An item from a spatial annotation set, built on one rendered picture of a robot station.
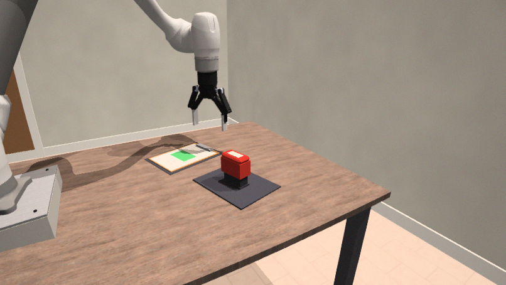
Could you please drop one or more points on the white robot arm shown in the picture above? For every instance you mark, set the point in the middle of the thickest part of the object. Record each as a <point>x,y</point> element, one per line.
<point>201,37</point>

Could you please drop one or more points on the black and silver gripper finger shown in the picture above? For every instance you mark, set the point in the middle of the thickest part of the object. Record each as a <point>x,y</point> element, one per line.
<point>222,105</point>
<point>194,103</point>

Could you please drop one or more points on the red self-inking stamp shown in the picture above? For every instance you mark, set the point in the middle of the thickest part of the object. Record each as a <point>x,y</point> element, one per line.
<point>236,167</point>

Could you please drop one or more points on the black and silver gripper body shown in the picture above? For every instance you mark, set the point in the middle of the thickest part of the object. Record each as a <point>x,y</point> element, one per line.
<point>207,81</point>

